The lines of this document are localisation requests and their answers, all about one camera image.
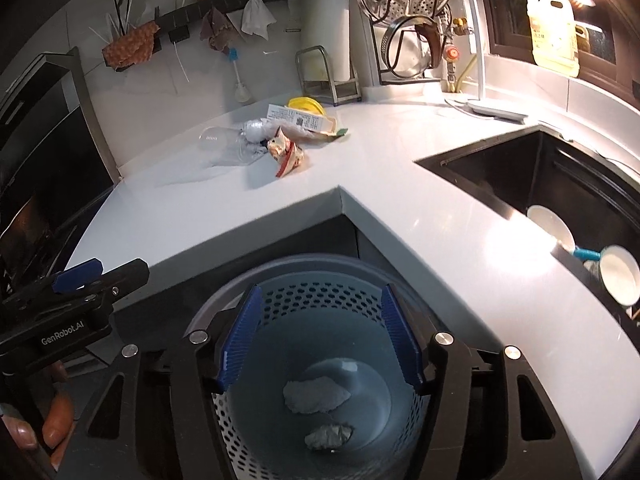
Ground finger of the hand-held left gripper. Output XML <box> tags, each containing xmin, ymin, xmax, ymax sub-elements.
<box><xmin>82</xmin><ymin>259</ymin><xmax>151</xmax><ymax>311</ymax></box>
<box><xmin>50</xmin><ymin>259</ymin><xmax>104</xmax><ymax>295</ymax></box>

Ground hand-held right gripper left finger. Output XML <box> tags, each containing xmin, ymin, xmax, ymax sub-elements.
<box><xmin>55</xmin><ymin>285</ymin><xmax>263</xmax><ymax>480</ymax></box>

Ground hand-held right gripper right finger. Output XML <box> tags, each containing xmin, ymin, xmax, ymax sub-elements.
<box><xmin>381</xmin><ymin>282</ymin><xmax>596</xmax><ymax>480</ymax></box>

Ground grey perforated trash bin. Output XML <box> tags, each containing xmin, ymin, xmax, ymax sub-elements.
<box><xmin>182</xmin><ymin>254</ymin><xmax>483</xmax><ymax>480</ymax></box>

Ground clear plastic bottle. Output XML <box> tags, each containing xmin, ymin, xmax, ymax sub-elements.
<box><xmin>197</xmin><ymin>125</ymin><xmax>266</xmax><ymax>168</ymax></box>

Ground red and white snack wrapper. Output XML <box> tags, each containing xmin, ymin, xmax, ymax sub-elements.
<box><xmin>266</xmin><ymin>127</ymin><xmax>307</xmax><ymax>178</ymax></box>

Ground white plastic bag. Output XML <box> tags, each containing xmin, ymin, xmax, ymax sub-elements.
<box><xmin>241</xmin><ymin>117</ymin><xmax>276</xmax><ymax>142</ymax></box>

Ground white carton box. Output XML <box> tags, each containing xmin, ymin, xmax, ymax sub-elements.
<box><xmin>266</xmin><ymin>104</ymin><xmax>338</xmax><ymax>133</ymax></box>

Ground yellow plastic container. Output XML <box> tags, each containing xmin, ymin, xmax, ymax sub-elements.
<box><xmin>287</xmin><ymin>96</ymin><xmax>327</xmax><ymax>114</ymax></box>

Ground person's left hand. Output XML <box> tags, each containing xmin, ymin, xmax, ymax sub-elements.
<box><xmin>5</xmin><ymin>360</ymin><xmax>78</xmax><ymax>471</ymax></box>

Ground black stove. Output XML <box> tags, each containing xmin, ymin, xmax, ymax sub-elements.
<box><xmin>0</xmin><ymin>195</ymin><xmax>68</xmax><ymax>301</ymax></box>

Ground white cloths in basket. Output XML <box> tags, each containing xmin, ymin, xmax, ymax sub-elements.
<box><xmin>283</xmin><ymin>377</ymin><xmax>352</xmax><ymax>415</ymax></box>

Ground grey crumpled paper ball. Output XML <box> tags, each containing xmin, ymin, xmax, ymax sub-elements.
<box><xmin>305</xmin><ymin>422</ymin><xmax>355</xmax><ymax>451</ymax></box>

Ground white bowl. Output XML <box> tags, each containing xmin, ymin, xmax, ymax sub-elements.
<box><xmin>526</xmin><ymin>204</ymin><xmax>576</xmax><ymax>253</ymax></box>

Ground black kitchen sink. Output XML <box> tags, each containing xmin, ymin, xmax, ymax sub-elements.
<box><xmin>415</xmin><ymin>127</ymin><xmax>640</xmax><ymax>341</ymax></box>

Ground blue bottle brush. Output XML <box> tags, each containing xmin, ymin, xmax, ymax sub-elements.
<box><xmin>227</xmin><ymin>47</ymin><xmax>253</xmax><ymax>106</ymax></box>

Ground orange cloth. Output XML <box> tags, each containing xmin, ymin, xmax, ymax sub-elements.
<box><xmin>101</xmin><ymin>20</ymin><xmax>161</xmax><ymax>70</ymax></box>

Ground white desk lamp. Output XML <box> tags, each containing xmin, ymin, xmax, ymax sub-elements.
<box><xmin>457</xmin><ymin>0</ymin><xmax>598</xmax><ymax>122</ymax></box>

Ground steel cutting board rack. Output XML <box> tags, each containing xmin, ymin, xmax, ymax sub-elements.
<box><xmin>295</xmin><ymin>46</ymin><xmax>362</xmax><ymax>107</ymax></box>

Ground brown cloth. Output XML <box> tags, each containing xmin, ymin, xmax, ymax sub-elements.
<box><xmin>200</xmin><ymin>6</ymin><xmax>246</xmax><ymax>52</ymax></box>

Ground glass pot lid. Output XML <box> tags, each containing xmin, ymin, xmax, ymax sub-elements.
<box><xmin>381</xmin><ymin>15</ymin><xmax>443</xmax><ymax>81</ymax></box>

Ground brass gas valve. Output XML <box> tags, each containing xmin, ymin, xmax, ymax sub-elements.
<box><xmin>442</xmin><ymin>17</ymin><xmax>473</xmax><ymax>61</ymax></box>

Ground white cloth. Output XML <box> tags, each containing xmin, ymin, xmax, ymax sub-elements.
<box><xmin>241</xmin><ymin>0</ymin><xmax>277</xmax><ymax>41</ymax></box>

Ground white cutting board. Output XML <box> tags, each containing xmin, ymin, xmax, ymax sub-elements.
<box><xmin>299</xmin><ymin>0</ymin><xmax>352</xmax><ymax>83</ymax></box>

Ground yellow detergent pump bottle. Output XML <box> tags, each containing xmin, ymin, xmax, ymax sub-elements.
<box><xmin>517</xmin><ymin>0</ymin><xmax>591</xmax><ymax>78</ymax></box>

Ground white pot blue handle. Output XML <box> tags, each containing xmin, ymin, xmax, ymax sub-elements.
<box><xmin>597</xmin><ymin>245</ymin><xmax>640</xmax><ymax>308</ymax></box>

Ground yellow gas hose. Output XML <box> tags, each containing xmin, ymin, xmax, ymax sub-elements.
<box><xmin>447</xmin><ymin>55</ymin><xmax>476</xmax><ymax>93</ymax></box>

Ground black wire rack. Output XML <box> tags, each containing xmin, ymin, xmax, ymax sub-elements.
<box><xmin>367</xmin><ymin>0</ymin><xmax>451</xmax><ymax>86</ymax></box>

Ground black wall rail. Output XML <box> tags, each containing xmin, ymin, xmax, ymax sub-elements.
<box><xmin>117</xmin><ymin>0</ymin><xmax>298</xmax><ymax>68</ymax></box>

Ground dark window frame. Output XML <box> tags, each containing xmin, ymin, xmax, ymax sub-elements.
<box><xmin>472</xmin><ymin>0</ymin><xmax>640</xmax><ymax>86</ymax></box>

